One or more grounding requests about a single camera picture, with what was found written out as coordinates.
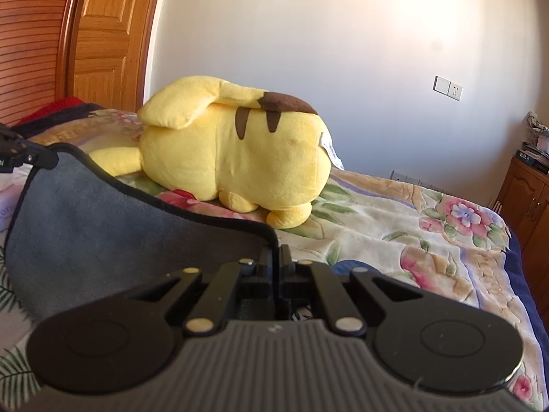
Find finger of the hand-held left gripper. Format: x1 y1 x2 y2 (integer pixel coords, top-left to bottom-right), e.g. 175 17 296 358
0 123 59 174

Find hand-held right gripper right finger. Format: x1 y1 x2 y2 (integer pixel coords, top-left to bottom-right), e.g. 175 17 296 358
279 244 425 337

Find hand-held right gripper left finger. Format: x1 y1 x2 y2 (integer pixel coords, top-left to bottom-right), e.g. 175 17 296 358
126 244 277 337

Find grey towel with black edge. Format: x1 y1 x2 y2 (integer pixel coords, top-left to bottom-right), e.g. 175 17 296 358
4 142 279 323

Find red cloth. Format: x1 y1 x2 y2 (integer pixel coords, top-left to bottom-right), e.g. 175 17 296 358
17 96 87 126

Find floral blanket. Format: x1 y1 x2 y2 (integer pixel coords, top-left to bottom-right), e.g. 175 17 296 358
0 107 538 412

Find yellow plush toy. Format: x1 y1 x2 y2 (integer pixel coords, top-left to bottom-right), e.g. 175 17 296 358
88 76 344 229

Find wooden panel door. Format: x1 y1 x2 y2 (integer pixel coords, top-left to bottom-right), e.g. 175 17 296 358
68 0 167 113

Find dark blue bed sheet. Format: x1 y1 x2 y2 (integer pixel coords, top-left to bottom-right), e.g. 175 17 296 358
507 225 539 355

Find wooden cabinet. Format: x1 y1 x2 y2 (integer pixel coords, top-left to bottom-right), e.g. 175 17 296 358
490 156 549 263

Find stack of books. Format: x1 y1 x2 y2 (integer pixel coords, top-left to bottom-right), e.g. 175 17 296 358
514 141 549 171

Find patterned bag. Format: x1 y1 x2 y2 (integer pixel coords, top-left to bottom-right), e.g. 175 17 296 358
526 111 549 139

